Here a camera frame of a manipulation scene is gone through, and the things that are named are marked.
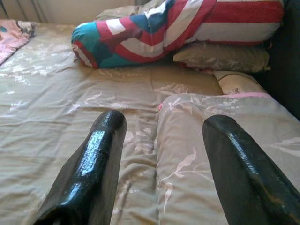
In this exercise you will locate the red white teal striped bolster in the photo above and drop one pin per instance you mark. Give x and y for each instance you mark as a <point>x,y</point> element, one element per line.
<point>145,44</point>

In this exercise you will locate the pink cartoon print blanket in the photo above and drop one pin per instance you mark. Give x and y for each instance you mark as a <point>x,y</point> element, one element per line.
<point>11,39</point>

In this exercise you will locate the beige floral bed sheet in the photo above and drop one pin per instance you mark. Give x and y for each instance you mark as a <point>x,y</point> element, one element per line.
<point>58,105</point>

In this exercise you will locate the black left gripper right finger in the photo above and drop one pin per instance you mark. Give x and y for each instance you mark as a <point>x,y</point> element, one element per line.
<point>246,187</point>

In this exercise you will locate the beige floral pillow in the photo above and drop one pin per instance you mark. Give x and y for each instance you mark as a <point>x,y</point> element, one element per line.
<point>222,58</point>
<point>122,11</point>

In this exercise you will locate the small cream printed pillow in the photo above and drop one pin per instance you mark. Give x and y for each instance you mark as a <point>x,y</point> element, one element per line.
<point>234,83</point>

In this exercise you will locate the beige floral duvet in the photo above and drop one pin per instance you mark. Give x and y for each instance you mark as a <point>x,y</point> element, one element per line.
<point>187,140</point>

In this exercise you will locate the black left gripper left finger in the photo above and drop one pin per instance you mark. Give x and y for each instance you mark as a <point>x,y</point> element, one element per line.
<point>93,168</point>

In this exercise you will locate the grey curtain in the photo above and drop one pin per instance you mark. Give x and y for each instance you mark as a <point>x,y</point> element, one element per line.
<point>23,9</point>

